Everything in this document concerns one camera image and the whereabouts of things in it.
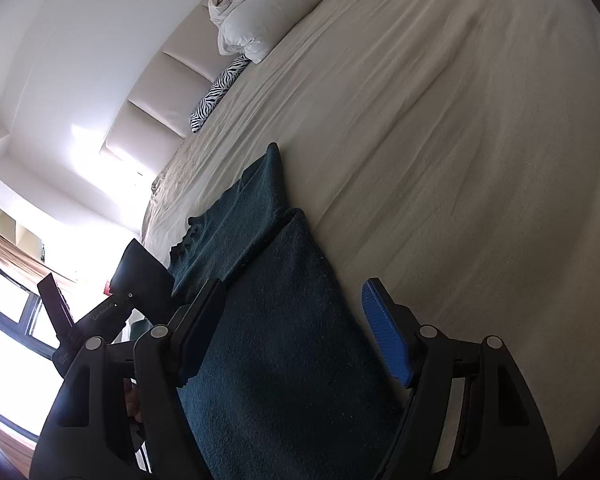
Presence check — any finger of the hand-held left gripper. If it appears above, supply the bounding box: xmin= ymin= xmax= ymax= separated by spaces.
xmin=110 ymin=239 xmax=175 ymax=322

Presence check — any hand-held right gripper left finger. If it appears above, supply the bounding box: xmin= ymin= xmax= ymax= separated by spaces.
xmin=28 ymin=277 xmax=228 ymax=480

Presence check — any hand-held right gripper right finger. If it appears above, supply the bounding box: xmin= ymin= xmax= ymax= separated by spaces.
xmin=361 ymin=277 xmax=561 ymax=480

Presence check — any dark teal knitted sweater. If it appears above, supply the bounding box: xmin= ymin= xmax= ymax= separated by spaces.
xmin=167 ymin=142 xmax=406 ymax=480

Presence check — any person's left hand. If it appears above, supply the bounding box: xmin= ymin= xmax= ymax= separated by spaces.
xmin=124 ymin=379 xmax=145 ymax=426

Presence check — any dark framed window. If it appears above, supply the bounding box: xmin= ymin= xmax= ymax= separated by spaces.
xmin=0 ymin=260 xmax=68 ymax=361

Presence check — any brown curtain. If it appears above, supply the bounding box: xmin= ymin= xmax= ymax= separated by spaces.
xmin=0 ymin=232 xmax=77 ymax=292

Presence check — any cream padded headboard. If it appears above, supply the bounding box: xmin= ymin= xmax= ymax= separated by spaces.
xmin=101 ymin=2 xmax=231 ymax=173

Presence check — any bed with cream sheet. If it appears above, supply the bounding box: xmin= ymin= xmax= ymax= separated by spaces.
xmin=140 ymin=0 xmax=600 ymax=480

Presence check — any zebra print pillow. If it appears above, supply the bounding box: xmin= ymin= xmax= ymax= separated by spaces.
xmin=190 ymin=55 xmax=253 ymax=134

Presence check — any folded white duvet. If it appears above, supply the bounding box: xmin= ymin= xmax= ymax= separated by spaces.
xmin=217 ymin=0 xmax=346 ymax=64

